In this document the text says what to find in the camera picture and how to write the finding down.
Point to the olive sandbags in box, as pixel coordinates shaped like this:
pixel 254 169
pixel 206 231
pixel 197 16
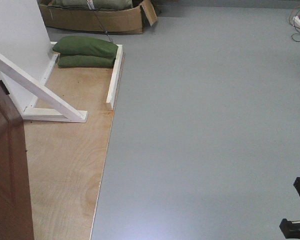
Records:
pixel 99 5

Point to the white far edge batten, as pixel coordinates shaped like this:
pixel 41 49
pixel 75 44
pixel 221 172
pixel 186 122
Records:
pixel 115 77

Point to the green sandbag upper far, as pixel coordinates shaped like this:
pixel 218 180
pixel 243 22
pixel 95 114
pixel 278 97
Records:
pixel 85 45

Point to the green sandbag lower far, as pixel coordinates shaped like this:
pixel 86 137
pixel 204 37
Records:
pixel 85 61

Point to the brown cardboard box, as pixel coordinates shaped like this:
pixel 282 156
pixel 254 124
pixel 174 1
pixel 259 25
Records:
pixel 129 21

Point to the brown wooden door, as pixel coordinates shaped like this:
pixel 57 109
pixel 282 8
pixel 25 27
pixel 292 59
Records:
pixel 16 221

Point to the white far door frame support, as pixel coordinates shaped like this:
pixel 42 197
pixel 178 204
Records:
pixel 26 63

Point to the green sandbag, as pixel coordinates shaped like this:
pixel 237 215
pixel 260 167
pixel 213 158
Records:
pixel 85 45
pixel 85 61

